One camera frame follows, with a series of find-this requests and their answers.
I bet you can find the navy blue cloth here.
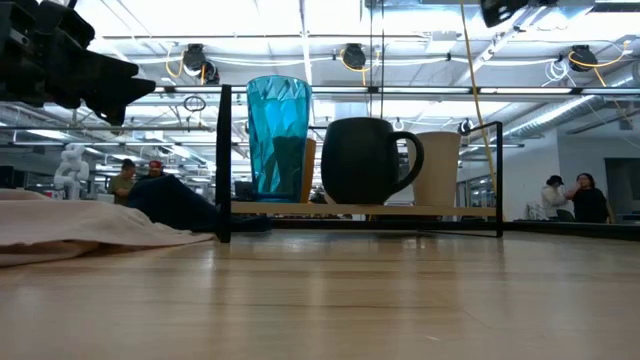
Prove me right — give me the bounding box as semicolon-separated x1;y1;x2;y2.
127;173;274;234

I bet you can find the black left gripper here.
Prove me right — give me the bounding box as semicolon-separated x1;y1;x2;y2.
0;0;157;126

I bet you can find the pink cloth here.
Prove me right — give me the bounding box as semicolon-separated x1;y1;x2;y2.
0;188;217;269

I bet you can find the black ceiling cord reel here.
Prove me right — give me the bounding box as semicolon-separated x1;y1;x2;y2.
568;44;599;74
342;43;368;71
182;43;222;86

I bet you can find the black mug yellow inside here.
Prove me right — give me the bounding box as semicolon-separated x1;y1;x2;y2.
320;117;426;206

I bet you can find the yellow cable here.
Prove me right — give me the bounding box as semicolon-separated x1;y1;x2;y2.
458;0;499;194

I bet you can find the person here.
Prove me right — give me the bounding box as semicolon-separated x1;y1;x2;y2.
108;158;138;207
540;174;576;223
564;172;612;225
137;159;167;183

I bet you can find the small orange cup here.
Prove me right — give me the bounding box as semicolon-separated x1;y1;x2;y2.
299;138;318;204

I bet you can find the white humanoid figure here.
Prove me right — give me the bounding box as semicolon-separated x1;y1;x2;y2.
53;143;92;202

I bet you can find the teal faceted plastic tumbler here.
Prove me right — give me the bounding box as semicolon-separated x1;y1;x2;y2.
246;75;313;204

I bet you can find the beige handleless cup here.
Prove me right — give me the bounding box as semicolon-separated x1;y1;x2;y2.
407;131;463;208

